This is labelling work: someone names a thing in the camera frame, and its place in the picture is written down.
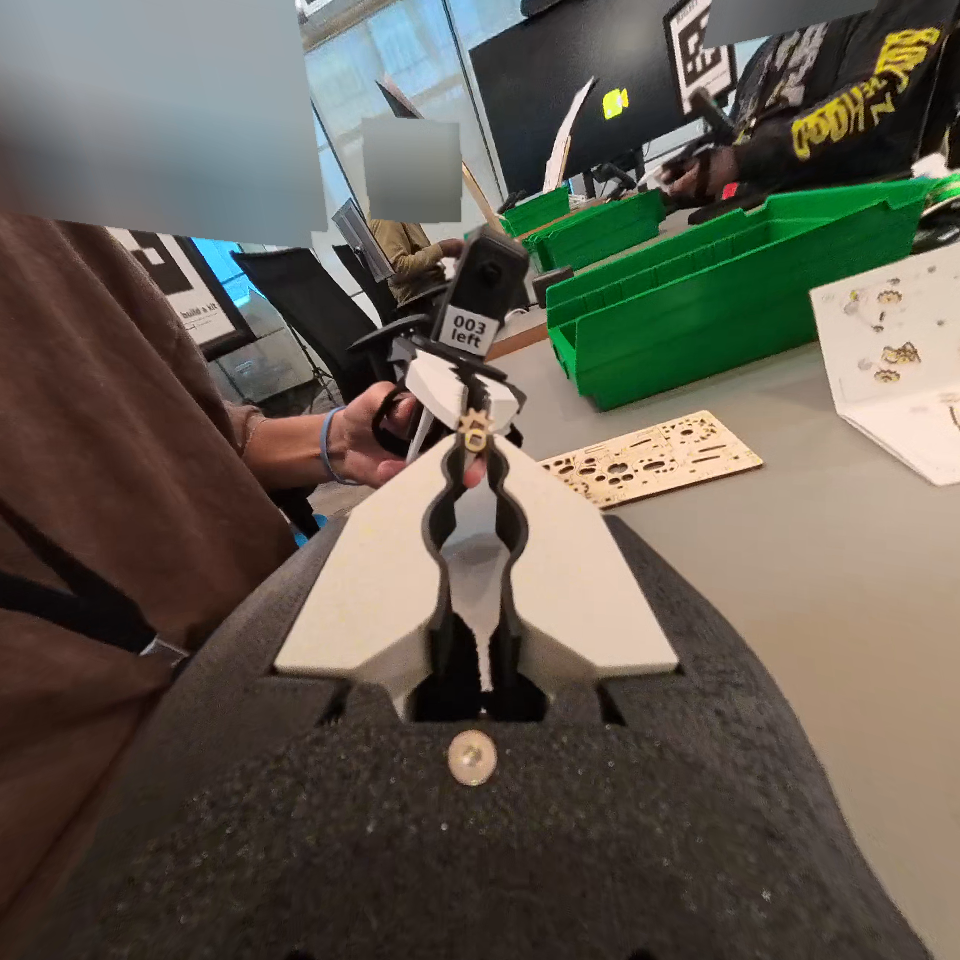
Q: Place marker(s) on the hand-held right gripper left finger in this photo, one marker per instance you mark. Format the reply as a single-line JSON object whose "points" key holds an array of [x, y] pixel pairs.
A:
{"points": [[360, 600]]}

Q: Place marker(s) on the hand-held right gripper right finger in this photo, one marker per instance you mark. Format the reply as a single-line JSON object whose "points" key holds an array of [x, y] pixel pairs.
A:
{"points": [[585, 600]]}

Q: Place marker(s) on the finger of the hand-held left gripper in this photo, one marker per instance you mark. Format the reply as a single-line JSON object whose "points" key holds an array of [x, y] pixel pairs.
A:
{"points": [[502, 401], [441, 390]]}

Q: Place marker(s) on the small wooden gear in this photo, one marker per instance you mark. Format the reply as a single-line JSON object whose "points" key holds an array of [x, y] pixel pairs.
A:
{"points": [[475, 421]]}

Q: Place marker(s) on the person's left forearm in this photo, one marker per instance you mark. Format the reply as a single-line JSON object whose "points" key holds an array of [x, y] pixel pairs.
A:
{"points": [[289, 442]]}

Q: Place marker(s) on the person's left hand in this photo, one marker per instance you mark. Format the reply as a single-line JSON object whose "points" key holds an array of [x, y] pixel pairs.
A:
{"points": [[360, 442]]}

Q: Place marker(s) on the small green plastic bin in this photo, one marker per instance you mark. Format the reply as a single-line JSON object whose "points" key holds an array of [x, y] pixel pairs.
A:
{"points": [[536, 214]]}

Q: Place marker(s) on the blue wristband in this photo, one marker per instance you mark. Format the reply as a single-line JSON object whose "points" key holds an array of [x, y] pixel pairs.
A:
{"points": [[327, 450]]}

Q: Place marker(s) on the medium green plastic bin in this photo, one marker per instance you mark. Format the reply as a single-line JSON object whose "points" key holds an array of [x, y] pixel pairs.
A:
{"points": [[600, 232]]}

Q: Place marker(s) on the grey laptop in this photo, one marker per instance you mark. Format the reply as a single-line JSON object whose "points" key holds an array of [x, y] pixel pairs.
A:
{"points": [[360, 236]]}

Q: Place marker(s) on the black office chair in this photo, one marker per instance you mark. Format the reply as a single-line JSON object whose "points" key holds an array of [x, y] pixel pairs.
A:
{"points": [[307, 307]]}

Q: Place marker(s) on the laser-cut wooden puzzle sheet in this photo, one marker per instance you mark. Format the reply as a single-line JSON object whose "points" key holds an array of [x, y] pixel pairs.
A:
{"points": [[660, 457]]}

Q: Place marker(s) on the white folded paper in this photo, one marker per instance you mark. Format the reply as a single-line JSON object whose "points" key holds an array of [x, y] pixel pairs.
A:
{"points": [[566, 135]]}

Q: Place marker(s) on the black monitor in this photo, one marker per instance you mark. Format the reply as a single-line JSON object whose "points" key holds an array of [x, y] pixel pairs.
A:
{"points": [[540, 90]]}

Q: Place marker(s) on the large green plastic bin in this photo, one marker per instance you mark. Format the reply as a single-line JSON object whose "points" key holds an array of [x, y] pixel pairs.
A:
{"points": [[712, 315]]}

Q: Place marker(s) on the yellow sticker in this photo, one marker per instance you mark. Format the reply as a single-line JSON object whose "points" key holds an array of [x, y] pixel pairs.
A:
{"points": [[615, 103]]}

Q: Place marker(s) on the person's brown shirt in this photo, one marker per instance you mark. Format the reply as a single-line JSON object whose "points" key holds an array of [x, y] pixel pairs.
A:
{"points": [[112, 450]]}

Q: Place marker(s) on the framed black and white poster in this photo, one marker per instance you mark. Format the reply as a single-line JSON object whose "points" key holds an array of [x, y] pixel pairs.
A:
{"points": [[172, 277]]}

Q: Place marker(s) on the white instruction booklet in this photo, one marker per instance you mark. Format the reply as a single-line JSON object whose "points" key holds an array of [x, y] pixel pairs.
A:
{"points": [[900, 390]]}

